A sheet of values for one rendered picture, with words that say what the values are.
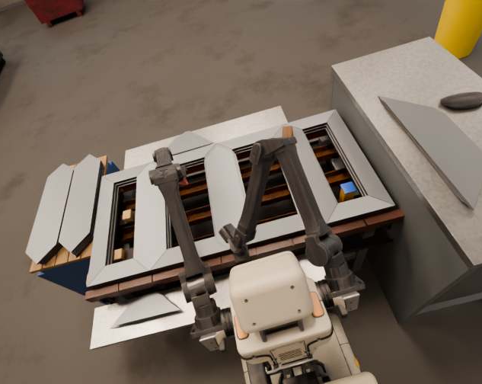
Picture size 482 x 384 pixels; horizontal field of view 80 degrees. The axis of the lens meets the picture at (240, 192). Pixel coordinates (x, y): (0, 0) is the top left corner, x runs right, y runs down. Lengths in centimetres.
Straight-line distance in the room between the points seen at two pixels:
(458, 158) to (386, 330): 119
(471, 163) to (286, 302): 100
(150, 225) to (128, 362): 115
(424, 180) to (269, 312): 89
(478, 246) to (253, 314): 85
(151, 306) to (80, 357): 115
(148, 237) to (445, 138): 150
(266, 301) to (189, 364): 153
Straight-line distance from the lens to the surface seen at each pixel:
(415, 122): 160
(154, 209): 169
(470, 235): 132
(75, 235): 192
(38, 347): 295
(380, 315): 222
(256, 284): 78
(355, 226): 148
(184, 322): 158
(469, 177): 144
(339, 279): 94
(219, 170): 170
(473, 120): 171
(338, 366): 185
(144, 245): 160
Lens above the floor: 212
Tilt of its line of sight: 53 degrees down
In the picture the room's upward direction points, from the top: 20 degrees counter-clockwise
